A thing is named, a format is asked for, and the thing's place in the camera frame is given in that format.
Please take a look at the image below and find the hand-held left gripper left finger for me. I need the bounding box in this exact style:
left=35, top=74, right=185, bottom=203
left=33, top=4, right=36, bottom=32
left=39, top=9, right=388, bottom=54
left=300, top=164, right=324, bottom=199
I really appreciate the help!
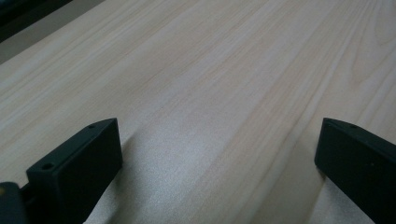
left=25, top=118, right=123, bottom=224

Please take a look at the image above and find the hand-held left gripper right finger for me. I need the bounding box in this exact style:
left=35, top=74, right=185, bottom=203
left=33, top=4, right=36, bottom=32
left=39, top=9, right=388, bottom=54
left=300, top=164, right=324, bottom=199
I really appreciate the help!
left=314, top=117, right=396, bottom=224

